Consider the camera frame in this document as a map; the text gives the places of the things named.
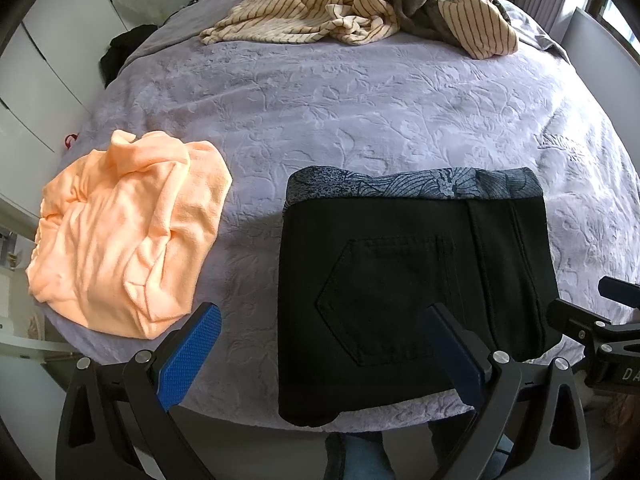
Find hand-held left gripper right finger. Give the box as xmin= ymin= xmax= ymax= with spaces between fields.
xmin=425 ymin=302 xmax=596 ymax=480

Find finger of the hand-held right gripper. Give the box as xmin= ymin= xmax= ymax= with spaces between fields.
xmin=597 ymin=275 xmax=640 ymax=312
xmin=546 ymin=298 xmax=626 ymax=358

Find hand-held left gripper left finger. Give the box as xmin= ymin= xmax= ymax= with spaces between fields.
xmin=55 ymin=302 xmax=223 ymax=480

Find black pants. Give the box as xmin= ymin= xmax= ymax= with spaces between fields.
xmin=277 ymin=166 xmax=561 ymax=429

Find orange cloth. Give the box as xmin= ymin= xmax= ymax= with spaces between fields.
xmin=25 ymin=129 xmax=233 ymax=340

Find person's leg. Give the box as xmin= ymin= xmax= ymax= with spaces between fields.
xmin=324 ymin=431 xmax=392 ymax=480

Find white panel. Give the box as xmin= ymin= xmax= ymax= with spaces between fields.
xmin=562 ymin=6 xmax=640 ymax=111

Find grey bed sheet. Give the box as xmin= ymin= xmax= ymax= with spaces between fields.
xmin=492 ymin=0 xmax=572 ymax=65

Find purple embossed blanket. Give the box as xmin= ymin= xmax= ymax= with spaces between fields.
xmin=37 ymin=0 xmax=640 ymax=433

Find beige striped pillow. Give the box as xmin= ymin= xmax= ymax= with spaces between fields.
xmin=437 ymin=0 xmax=520 ymax=59

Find black cloth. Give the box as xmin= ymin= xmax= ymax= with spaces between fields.
xmin=98 ymin=24 xmax=160 ymax=87

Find white wardrobe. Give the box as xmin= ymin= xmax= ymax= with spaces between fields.
xmin=0 ymin=0 xmax=131 ymax=241

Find grey cloth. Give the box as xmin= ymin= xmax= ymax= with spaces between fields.
xmin=390 ymin=0 xmax=458 ymax=41

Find beige striped cloth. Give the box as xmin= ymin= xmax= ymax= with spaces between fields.
xmin=199 ymin=0 xmax=436 ymax=47

